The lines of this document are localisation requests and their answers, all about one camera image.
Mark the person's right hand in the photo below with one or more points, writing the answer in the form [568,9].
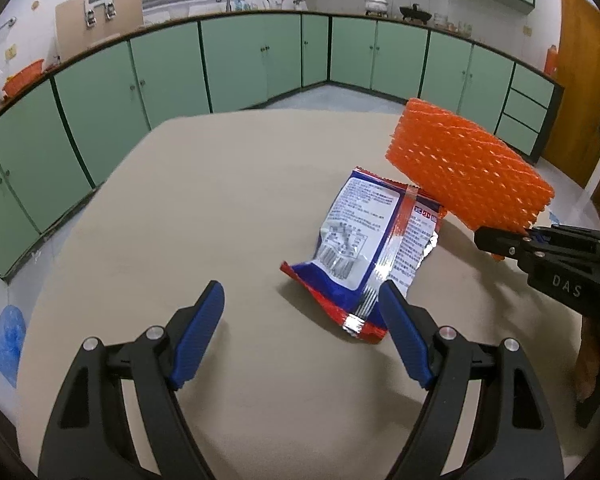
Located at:
[591,355]

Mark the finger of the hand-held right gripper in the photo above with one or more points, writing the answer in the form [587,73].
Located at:
[500,241]
[575,235]

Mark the utensil holder with chopsticks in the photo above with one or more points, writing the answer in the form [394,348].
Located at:
[275,4]

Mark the brown cardboard sheet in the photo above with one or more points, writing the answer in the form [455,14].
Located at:
[100,20]

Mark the row of green base cabinets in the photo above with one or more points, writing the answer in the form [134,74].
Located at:
[230,60]

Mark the white lidded pot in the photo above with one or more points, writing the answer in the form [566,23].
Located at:
[376,5]

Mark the orange foam net sleeve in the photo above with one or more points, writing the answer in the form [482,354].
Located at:
[460,170]

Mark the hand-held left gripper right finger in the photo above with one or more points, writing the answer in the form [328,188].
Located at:
[402,330]

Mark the black pan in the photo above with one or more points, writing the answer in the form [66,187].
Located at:
[415,12]

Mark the blue red snack packet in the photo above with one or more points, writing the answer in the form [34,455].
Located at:
[360,220]

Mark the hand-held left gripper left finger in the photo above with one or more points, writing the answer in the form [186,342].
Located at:
[200,330]

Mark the green drawer unit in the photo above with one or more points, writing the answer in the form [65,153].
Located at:
[527,110]

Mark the wooden door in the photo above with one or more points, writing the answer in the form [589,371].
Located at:
[577,85]

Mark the orange plastic basin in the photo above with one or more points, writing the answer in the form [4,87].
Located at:
[25,77]

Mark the blue plastic bag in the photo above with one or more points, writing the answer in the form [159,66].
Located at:
[7,340]

